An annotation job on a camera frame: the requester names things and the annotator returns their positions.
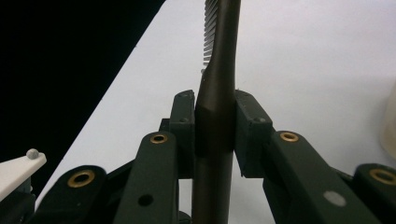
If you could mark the dark brown plastic comb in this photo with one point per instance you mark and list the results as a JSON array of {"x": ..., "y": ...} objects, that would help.
[{"x": 218, "y": 93}]

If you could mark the cream round object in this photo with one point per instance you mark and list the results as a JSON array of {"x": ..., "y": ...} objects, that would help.
[{"x": 390, "y": 124}]

